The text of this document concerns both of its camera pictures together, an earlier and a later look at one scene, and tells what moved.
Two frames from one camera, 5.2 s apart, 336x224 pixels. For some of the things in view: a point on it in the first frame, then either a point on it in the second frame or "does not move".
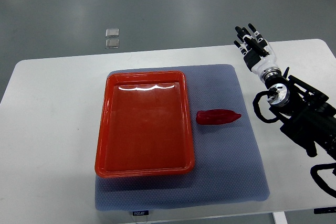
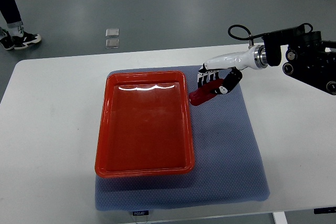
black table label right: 324,210 does not move
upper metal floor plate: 111,32 does not move
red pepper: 216,116 to 203,93
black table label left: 140,213 does not move
